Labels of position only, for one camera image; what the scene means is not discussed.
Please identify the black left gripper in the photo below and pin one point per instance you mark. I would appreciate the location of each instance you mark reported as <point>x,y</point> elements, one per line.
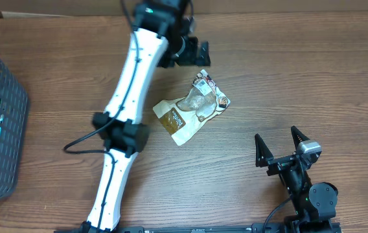
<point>190,57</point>

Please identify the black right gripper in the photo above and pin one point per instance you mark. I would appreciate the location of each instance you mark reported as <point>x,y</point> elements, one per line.
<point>264,155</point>

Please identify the white brown snack bag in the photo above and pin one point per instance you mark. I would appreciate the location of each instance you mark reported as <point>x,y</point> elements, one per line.
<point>184,117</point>

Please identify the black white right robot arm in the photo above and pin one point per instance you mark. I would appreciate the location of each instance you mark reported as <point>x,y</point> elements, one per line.
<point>314,204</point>

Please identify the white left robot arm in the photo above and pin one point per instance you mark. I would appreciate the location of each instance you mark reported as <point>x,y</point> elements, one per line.
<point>160,36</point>

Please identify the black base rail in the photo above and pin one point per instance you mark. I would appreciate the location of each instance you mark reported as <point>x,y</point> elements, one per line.
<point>203,229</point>

